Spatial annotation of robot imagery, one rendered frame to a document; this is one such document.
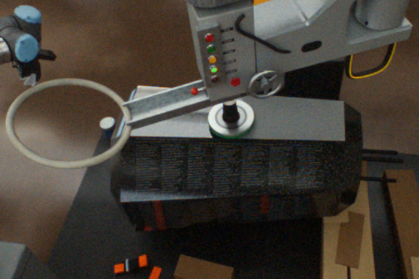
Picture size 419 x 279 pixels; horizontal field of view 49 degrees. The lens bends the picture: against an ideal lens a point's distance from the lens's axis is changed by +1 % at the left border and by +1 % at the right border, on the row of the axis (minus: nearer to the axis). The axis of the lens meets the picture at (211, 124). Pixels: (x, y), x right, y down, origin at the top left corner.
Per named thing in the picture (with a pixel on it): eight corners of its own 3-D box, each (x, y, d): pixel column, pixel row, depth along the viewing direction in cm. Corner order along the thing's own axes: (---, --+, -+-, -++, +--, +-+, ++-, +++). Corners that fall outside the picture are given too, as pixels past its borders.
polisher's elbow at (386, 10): (345, 12, 191) (351, -30, 176) (384, -4, 195) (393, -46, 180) (372, 37, 180) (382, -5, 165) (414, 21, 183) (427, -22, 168)
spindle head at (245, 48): (276, 51, 203) (277, -40, 168) (294, 84, 189) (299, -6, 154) (198, 72, 200) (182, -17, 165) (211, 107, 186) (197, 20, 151)
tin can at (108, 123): (109, 127, 325) (104, 115, 315) (121, 130, 322) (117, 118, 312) (102, 138, 320) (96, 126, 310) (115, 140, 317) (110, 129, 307)
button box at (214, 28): (224, 78, 177) (217, 20, 155) (226, 83, 175) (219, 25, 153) (204, 84, 176) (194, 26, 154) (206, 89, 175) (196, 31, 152)
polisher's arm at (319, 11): (381, 31, 209) (406, -73, 171) (408, 63, 195) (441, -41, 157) (227, 72, 203) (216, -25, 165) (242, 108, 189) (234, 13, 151)
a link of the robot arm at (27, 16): (7, 7, 164) (31, 0, 171) (8, 34, 173) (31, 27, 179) (22, 21, 161) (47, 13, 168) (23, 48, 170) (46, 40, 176)
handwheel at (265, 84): (276, 78, 189) (276, 51, 177) (284, 94, 183) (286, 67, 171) (242, 87, 188) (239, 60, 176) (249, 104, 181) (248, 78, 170)
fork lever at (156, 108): (271, 60, 204) (271, 52, 201) (287, 90, 192) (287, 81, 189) (123, 104, 201) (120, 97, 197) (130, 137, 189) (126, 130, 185)
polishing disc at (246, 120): (223, 143, 204) (223, 142, 203) (200, 114, 216) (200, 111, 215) (262, 123, 209) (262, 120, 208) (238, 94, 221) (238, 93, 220)
